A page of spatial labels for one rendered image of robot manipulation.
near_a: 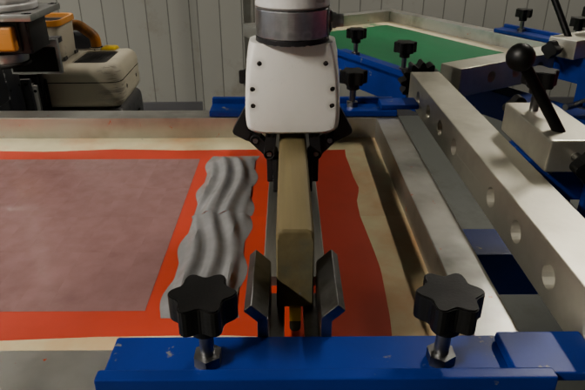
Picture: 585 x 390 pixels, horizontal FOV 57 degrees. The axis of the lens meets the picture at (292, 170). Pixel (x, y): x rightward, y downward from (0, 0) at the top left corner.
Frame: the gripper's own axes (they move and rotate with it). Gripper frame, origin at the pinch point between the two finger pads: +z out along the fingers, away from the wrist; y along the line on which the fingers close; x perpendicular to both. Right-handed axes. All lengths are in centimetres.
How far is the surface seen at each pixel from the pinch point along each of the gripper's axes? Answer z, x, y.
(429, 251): 3.8, 11.0, -13.5
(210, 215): 5.2, 1.1, 9.6
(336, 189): 6.1, -7.0, -5.9
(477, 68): -2, -38, -33
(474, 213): 101, -167, -89
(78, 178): 6.0, -10.7, 29.2
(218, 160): 5.6, -15.6, 10.7
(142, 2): 22, -304, 94
